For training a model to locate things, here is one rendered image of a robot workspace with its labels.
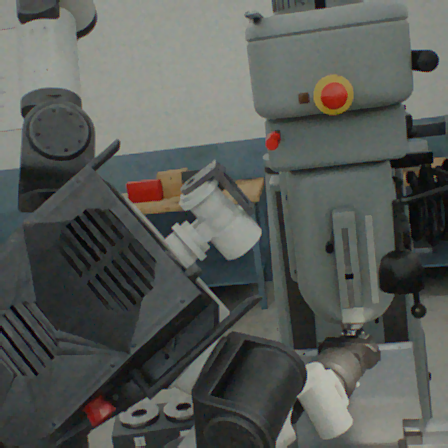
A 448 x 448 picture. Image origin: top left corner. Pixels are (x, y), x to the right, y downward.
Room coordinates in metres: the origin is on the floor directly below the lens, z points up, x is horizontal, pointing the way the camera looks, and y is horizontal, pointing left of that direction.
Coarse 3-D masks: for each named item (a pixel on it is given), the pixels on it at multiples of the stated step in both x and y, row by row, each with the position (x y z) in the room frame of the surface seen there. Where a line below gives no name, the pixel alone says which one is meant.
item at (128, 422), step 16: (176, 400) 1.37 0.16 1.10; (128, 416) 1.33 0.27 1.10; (144, 416) 1.32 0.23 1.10; (160, 416) 1.33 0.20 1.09; (176, 416) 1.30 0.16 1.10; (192, 416) 1.30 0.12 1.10; (112, 432) 1.30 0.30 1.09; (128, 432) 1.28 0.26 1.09; (144, 432) 1.28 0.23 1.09; (160, 432) 1.28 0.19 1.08; (176, 432) 1.28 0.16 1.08
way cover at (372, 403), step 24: (312, 360) 1.62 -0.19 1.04; (384, 360) 1.58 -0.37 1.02; (408, 360) 1.57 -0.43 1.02; (360, 384) 1.57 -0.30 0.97; (384, 384) 1.55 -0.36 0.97; (408, 384) 1.54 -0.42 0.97; (360, 408) 1.53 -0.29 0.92; (384, 408) 1.52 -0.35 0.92; (408, 408) 1.51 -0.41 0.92; (312, 432) 1.52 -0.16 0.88; (360, 432) 1.49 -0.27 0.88; (384, 432) 1.48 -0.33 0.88
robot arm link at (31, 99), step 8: (40, 88) 0.97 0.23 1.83; (48, 88) 0.97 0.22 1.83; (56, 88) 0.97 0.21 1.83; (64, 88) 0.98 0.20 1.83; (24, 96) 0.98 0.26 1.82; (32, 96) 0.96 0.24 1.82; (40, 96) 0.96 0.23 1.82; (48, 96) 0.96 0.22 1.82; (56, 96) 0.97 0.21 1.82; (64, 96) 0.97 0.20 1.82; (72, 96) 0.98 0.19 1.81; (24, 104) 0.97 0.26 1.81; (32, 104) 0.96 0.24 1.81; (80, 104) 0.99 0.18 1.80; (24, 112) 0.98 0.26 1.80
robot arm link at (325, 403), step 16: (336, 368) 1.08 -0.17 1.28; (320, 384) 1.03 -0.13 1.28; (336, 384) 1.05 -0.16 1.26; (352, 384) 1.08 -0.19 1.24; (304, 400) 1.03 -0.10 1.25; (320, 400) 1.02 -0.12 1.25; (336, 400) 1.03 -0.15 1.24; (320, 416) 1.01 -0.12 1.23; (336, 416) 1.01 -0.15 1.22; (320, 432) 1.02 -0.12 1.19; (336, 432) 1.00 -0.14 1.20
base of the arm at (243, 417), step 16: (240, 336) 0.83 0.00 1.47; (256, 336) 0.83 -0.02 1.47; (224, 352) 0.80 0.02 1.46; (240, 352) 0.82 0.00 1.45; (288, 352) 0.80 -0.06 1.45; (224, 368) 0.77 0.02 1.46; (304, 368) 0.80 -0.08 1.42; (208, 384) 0.74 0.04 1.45; (224, 384) 0.77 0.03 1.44; (304, 384) 0.80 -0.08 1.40; (192, 400) 0.74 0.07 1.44; (208, 400) 0.72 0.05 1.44; (224, 400) 0.72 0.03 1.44; (208, 416) 0.72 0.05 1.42; (224, 416) 0.70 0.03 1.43; (240, 416) 0.70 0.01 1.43; (256, 416) 0.70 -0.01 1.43; (208, 432) 0.72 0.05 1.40; (224, 432) 0.71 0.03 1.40; (240, 432) 0.70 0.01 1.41; (256, 432) 0.69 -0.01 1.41; (272, 432) 0.70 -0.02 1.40
